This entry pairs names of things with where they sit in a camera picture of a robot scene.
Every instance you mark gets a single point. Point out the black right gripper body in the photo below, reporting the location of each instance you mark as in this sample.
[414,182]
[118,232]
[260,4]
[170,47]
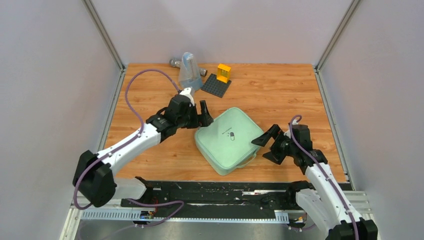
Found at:
[282,143]

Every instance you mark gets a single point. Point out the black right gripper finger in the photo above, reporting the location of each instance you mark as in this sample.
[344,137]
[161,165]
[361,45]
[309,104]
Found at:
[272,133]
[275,157]

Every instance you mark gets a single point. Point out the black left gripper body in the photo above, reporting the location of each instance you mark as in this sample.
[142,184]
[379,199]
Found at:
[190,120]

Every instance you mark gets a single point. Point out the mint green medicine kit case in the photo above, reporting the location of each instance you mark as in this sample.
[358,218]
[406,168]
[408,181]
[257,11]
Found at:
[227,143]

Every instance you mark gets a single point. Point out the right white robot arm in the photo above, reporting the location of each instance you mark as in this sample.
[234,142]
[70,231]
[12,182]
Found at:
[319,196]

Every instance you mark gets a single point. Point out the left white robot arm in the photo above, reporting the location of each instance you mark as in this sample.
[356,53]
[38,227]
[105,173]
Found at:
[95,174]

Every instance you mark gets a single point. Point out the dark grey brick baseplate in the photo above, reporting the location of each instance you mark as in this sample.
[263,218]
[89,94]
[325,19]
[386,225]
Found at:
[215,87]

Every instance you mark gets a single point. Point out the glitter silver microphone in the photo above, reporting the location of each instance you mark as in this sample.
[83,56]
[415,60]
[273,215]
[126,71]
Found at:
[176,63]

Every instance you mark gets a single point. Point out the yellow toy window brick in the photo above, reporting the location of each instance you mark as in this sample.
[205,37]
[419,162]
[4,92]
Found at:
[223,73]

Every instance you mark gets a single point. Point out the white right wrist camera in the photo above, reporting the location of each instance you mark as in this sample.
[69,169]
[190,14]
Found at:
[287,133]

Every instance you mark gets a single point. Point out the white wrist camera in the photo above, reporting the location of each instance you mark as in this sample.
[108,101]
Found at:
[287,133]
[189,93]

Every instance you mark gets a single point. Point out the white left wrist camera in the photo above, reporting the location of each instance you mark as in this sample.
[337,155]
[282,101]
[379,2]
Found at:
[189,93]

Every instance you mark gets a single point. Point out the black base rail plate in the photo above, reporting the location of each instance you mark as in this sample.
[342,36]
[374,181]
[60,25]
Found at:
[224,200]

